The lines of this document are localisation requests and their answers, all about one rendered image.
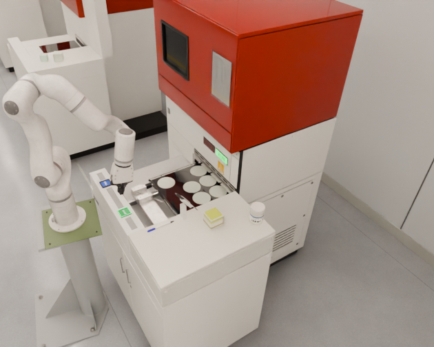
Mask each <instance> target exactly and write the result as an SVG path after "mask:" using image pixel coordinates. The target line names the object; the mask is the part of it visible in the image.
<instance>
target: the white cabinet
mask: <svg viewBox="0 0 434 347"><path fill-rule="evenodd" d="M91 192H92V197H93V198H94V200H95V203H96V209H97V212H98V216H99V221H100V225H101V230H102V235H101V237H102V240H103V246H104V249H105V254H106V258H107V263H108V265H109V267H110V269H111V271H112V273H113V275H114V276H115V278H116V281H117V282H118V285H119V286H120V288H121V290H122V292H123V294H124V296H125V298H126V300H127V302H128V304H129V305H130V308H131V309H132V311H133V313H134V315H135V317H136V319H137V321H138V323H139V324H140V326H141V328H142V330H143V332H144V334H145V336H146V338H147V340H148V342H149V344H150V346H151V347H228V346H229V345H231V344H232V343H234V342H235V341H237V340H239V339H240V338H242V337H244V336H245V335H247V334H248V333H250V332H251V331H253V330H255V329H257V328H258V325H259V321H260V314H261V310H262V303H263V299H264V295H265V288H266V284H267V277H268V273H269V266H270V262H271V255H272V251H270V252H268V253H267V254H265V255H263V256H261V257H259V258H257V259H255V260H253V261H252V262H250V263H248V264H246V265H244V266H242V267H240V268H238V269H236V270H235V271H232V272H230V273H228V274H226V275H224V276H222V277H221V278H219V279H217V280H215V281H213V282H211V283H209V284H207V285H206V286H204V287H202V288H200V289H198V290H196V291H194V292H192V293H190V294H189V295H186V296H184V297H182V298H180V299H178V300H177V301H175V302H173V303H171V304H169V305H167V306H165V307H163V308H162V306H161V305H160V303H159V302H158V300H157V299H156V296H155V295H154V293H153V291H152V290H151V288H150V287H149V284H148V283H147V281H146V279H145V278H144V276H143V274H142V273H141V271H140V269H139V268H138V266H137V264H136V263H135V261H134V259H133V257H132V256H131V255H130V253H129V252H128V250H127V248H126V247H125V245H124V244H123V241H122V240H121V238H120V236H119V235H118V233H117V232H116V229H115V228H114V226H113V224H112V223H111V221H110V219H109V218H108V216H107V214H106V212H105V211H104V209H103V208H102V206H101V204H100V202H99V201H98V199H97V197H96V196H95V194H94V192H93V190H92V189H91Z"/></svg>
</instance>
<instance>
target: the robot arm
mask: <svg viewBox="0 0 434 347"><path fill-rule="evenodd" d="M42 95H45V96H47V97H48V98H51V99H54V100H56V101H58V102H59V103H60V104H62V106H64V107H65V108H66V109H67V110H68V111H69V112H71V113H72V114H73V115H75V116H76V117H77V118H78V119H79V120H80V121H81V122H82V123H84V124H85V125H86V126H87V127H89V128H90V129H91V130H93V131H95V132H99V131H101V130H103V129H104V130H106V131H108V132H110V133H111V134H113V135H114V136H115V148H114V162H113V164H112V168H111V172H110V180H111V183H110V184H111V185H116V186H117V187H118V189H117V191H118V193H119V194H120V195H123V193H124V191H125V187H126V185H127V184H128V183H130V182H132V181H133V177H134V168H133V155H134V142H135V131H133V130H132V129H130V128H129V127H128V126H127V125H126V124H125V123H124V122H123V121H122V120H120V119H119V118H117V117H115V116H112V115H107V114H104V113H103V112H102V111H101V110H100V109H99V108H98V107H97V106H96V105H95V104H94V103H93V102H91V101H90V100H89V99H88V98H87V97H86V96H85V95H84V94H82V93H81V92H80V91H79V90H78V89H77V88H76V87H75V86H73V84H71V82H69V81H68V80H67V79H66V78H64V77H62V76H60V75H57V74H46V75H39V74H37V73H35V72H31V73H28V74H25V75H24V76H22V77H21V78H20V79H19V80H18V81H17V82H16V83H15V84H14V85H13V86H12V87H11V88H10V89H9V90H8V91H7V92H6V94H5V95H4V97H3V99H2V107H3V110H4V112H5V113H6V115H7V116H8V117H9V118H11V119H13V120H15V121H17V122H18V123H19V124H20V125H21V126H22V128H23V130H24V133H25V136H26V138H27V139H28V143H29V148H30V172H31V176H32V179H33V181H34V183H35V184H36V185H37V186H39V187H41V188H45V193H46V196H47V198H48V201H49V203H50V207H51V210H52V215H51V216H50V218H49V225H50V227H51V229H53V230H54V231H56V232H60V233H66V232H70V231H73V230H75V229H77V228H79V227H80V226H81V225H82V224H83V223H84V222H85V219H86V213H85V210H84V209H83V208H81V207H79V206H76V203H75V200H74V196H73V193H72V189H71V186H70V176H71V160H70V155H69V153H68V152H67V151H66V150H65V149H64V148H62V147H58V146H52V137H51V133H50V130H49V127H48V124H47V122H46V120H45V119H44V117H42V116H41V115H39V114H35V113H34V111H33V104H34V102H35V101H36V100H37V99H38V97H40V96H42Z"/></svg>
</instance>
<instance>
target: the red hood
mask: <svg viewBox="0 0 434 347"><path fill-rule="evenodd" d="M153 4H154V25H155V35H156V55H157V66H158V86H159V90H160V91H162V92H163V93H164V94H165V95H166V96H167V97H168V98H170V99H171V100H172V101H173V102H174V103H175V104H177V106H179V107H180V108H181V109H182V110H183V111H184V112H185V113H186V114H187V115H188V116H190V117H191V118H192V119H193V120H194V121H195V122H197V123H198V124H199V125H200V126H201V127H202V128H203V129H204V130H205V131H206V132H207V133H208V134H210V135H211V136H212V137H213V138H214V139H215V140H217V141H218V142H219V143H220V144H221V145H222V146H223V147H224V148H225V149H226V150H227V151H228V152H229V153H231V154H233V153H236V152H238V151H241V150H244V149H247V148H249V147H253V146H255V145H258V144H260V143H264V142H266V141H268V140H272V139H274V138H277V137H280V136H284V135H285V134H289V133H291V132H294V131H297V130H299V129H302V128H305V127H308V126H311V125H314V124H316V123H319V122H322V121H324V120H328V119H330V118H333V117H336V116H337V113H338V108H339V105H340V100H341V97H342V93H343V89H344V84H345V81H346V79H347V74H348V71H349V66H350V63H351V58H352V55H353V50H354V47H355V42H356V39H357V36H358V32H359V29H360V24H361V20H362V16H363V11H364V10H362V9H360V8H357V7H354V6H350V5H348V4H345V3H342V2H339V1H336V0H153Z"/></svg>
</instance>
